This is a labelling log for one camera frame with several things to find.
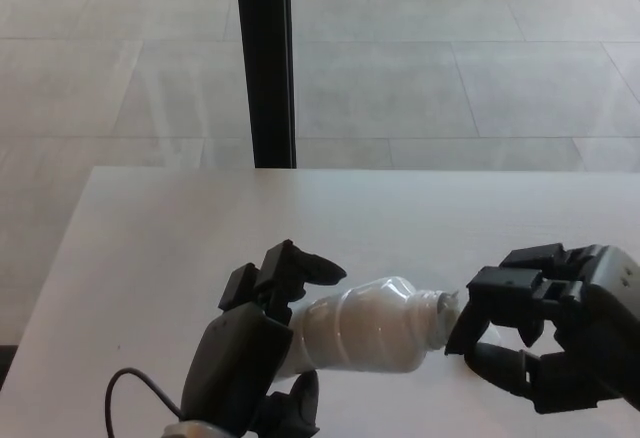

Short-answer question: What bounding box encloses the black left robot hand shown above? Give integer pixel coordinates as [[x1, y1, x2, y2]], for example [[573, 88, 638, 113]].
[[179, 239, 347, 438]]

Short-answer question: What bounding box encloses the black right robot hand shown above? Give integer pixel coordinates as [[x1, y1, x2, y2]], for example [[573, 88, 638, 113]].
[[443, 242, 640, 415]]

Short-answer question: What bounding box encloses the white plastic bottle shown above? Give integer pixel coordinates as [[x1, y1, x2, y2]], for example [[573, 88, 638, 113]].
[[272, 275, 454, 377]]

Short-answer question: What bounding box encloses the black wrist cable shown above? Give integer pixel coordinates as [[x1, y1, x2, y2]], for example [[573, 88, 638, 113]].
[[104, 367, 188, 438]]

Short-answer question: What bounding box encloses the black vertical post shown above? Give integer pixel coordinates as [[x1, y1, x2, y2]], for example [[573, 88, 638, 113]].
[[232, 0, 297, 169]]

